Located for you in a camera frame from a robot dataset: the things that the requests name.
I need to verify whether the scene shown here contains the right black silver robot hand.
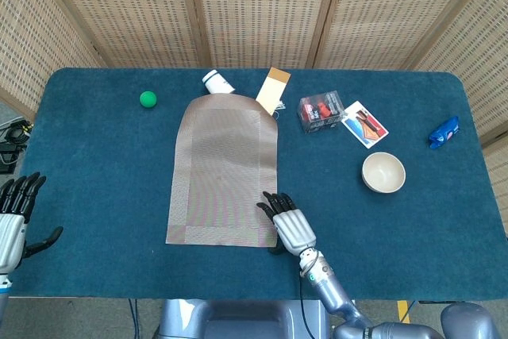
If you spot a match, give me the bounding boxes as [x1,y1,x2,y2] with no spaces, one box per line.
[256,191,318,256]

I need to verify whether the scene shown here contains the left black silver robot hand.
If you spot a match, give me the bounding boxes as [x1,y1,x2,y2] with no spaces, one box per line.
[0,171,64,273]

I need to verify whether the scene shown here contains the brown woven placemat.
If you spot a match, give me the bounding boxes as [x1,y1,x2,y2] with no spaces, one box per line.
[165,93,279,248]

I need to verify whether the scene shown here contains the beige bowl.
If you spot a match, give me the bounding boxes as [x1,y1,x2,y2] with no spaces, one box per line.
[361,151,406,196]

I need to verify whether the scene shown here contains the white brown paper bookmark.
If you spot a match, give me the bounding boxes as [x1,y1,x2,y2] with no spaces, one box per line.
[255,67,292,116]

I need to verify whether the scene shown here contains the white paper cup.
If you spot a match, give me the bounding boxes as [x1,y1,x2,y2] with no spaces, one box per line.
[201,69,236,96]

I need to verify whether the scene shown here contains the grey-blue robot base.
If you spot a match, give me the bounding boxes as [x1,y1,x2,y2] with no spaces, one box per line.
[152,299,333,339]

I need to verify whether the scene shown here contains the blue table cloth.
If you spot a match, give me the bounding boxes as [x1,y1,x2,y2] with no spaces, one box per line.
[6,67,508,302]

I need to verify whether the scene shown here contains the clear box with red toys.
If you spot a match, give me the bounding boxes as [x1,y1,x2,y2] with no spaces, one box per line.
[298,90,345,135]

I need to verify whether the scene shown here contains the printed picture card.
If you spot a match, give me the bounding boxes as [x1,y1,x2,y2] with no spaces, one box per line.
[340,100,390,150]

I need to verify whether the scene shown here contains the blue snack packet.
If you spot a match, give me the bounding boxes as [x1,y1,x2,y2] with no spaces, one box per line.
[427,115,460,151]

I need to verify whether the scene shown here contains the green ball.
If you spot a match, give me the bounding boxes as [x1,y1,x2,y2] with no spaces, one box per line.
[139,91,158,110]

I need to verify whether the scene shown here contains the woven wooden folding screen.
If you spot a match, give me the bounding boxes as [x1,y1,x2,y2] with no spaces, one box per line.
[0,0,508,213]

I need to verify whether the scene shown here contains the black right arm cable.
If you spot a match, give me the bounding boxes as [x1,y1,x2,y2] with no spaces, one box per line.
[298,277,309,339]

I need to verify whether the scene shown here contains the black floor cables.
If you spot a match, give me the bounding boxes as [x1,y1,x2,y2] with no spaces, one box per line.
[0,116,35,175]

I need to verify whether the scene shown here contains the blue hanging cable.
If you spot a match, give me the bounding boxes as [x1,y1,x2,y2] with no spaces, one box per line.
[127,299,140,339]

